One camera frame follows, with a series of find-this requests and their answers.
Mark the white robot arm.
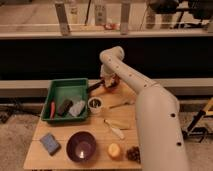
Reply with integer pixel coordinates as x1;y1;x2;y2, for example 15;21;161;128
99;46;190;171

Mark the purple bowl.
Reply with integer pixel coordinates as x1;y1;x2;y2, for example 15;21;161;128
66;131;97;163

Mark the small white cup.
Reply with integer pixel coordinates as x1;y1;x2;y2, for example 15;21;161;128
88;97;103;114

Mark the metal fork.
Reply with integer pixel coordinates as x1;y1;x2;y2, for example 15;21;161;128
108;101;135;109

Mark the grey crumpled cloth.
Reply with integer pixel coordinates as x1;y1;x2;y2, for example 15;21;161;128
69;100;85;117

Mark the wooden spatula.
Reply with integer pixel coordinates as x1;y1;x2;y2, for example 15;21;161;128
104;119;131;130

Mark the green plastic tray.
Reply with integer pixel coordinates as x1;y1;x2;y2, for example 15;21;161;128
41;78;88;124

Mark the orange fruit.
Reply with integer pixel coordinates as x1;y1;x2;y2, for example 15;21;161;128
107;143;122;160

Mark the bunch of dark grapes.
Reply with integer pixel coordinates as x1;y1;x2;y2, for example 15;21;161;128
126;146;141;163

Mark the blue sponge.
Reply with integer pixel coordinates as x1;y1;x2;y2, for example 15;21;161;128
40;133;61;156

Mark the black wheeled stand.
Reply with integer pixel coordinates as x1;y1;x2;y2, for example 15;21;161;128
181;98;213;141

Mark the red pan with handle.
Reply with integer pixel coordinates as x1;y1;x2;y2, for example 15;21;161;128
86;76;120;93

